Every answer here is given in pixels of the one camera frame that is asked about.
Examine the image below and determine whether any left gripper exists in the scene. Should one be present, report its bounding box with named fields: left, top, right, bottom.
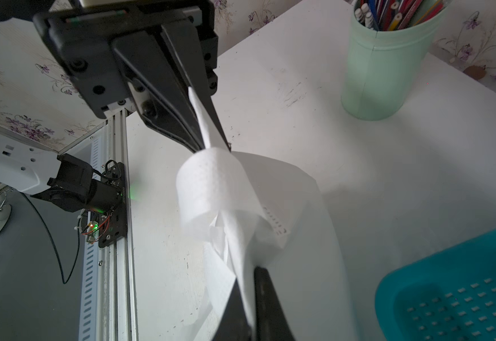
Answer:
left=33, top=1, right=231, bottom=153

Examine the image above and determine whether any teal plastic basket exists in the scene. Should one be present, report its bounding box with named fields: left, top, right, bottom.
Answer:
left=375, top=230, right=496, bottom=340

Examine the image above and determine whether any green pen cup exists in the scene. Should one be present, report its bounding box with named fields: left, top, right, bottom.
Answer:
left=341, top=1, right=450, bottom=121

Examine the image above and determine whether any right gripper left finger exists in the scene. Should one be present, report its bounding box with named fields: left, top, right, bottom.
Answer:
left=212, top=281, right=252, bottom=341

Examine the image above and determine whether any white insulated delivery bag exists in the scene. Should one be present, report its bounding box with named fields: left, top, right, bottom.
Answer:
left=175, top=87, right=360, bottom=341

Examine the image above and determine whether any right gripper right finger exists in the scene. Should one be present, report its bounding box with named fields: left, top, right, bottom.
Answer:
left=254, top=267, right=295, bottom=341

